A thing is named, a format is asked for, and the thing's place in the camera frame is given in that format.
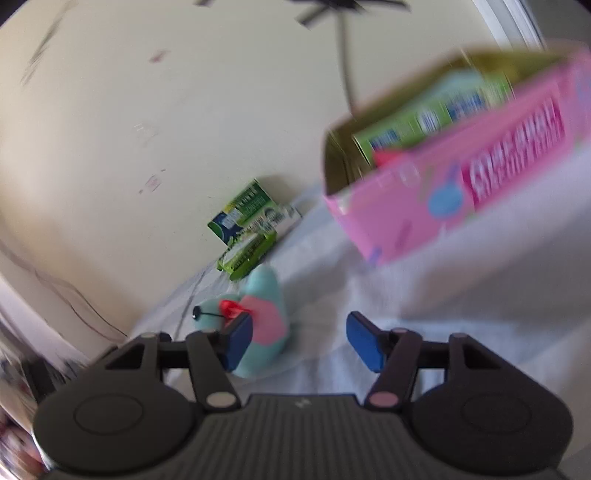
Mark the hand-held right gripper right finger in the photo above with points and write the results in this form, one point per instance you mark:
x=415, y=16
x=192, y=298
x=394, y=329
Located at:
x=362, y=341

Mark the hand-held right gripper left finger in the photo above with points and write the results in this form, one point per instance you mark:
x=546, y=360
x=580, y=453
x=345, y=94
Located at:
x=240, y=339

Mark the teal plush toy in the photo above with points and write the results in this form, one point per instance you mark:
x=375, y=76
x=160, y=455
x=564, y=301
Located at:
x=263, y=295

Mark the green white patterned box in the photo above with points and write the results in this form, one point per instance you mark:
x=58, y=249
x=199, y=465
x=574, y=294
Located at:
x=240, y=212

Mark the pink biscuit tin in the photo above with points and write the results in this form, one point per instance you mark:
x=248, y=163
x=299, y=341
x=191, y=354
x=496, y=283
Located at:
x=415, y=221

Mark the black tape cross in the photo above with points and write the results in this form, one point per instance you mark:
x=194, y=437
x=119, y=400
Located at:
x=323, y=9

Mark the white pink wall sticker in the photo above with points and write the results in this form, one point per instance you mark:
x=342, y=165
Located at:
x=151, y=184

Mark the white window frame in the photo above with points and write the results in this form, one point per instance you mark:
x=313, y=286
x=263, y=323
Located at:
x=503, y=23

